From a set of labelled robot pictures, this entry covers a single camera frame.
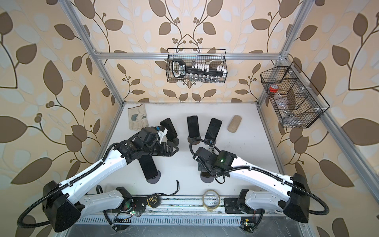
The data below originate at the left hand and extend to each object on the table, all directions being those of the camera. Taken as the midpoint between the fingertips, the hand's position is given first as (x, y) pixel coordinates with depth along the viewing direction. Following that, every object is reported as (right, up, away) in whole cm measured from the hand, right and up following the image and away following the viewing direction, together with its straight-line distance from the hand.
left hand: (170, 147), depth 76 cm
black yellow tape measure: (-8, -26, -2) cm, 28 cm away
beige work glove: (-30, +15, +33) cm, 47 cm away
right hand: (+19, -8, +1) cm, 20 cm away
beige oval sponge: (+41, +11, +29) cm, 52 cm away
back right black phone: (+24, +8, +14) cm, 29 cm away
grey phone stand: (-10, -20, +7) cm, 23 cm away
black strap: (+2, -25, +3) cm, 25 cm away
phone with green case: (-12, -10, +1) cm, 16 cm away
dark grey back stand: (-1, -1, +19) cm, 19 cm away
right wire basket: (+64, +23, -2) cm, 68 cm away
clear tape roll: (+21, -30, -3) cm, 37 cm away
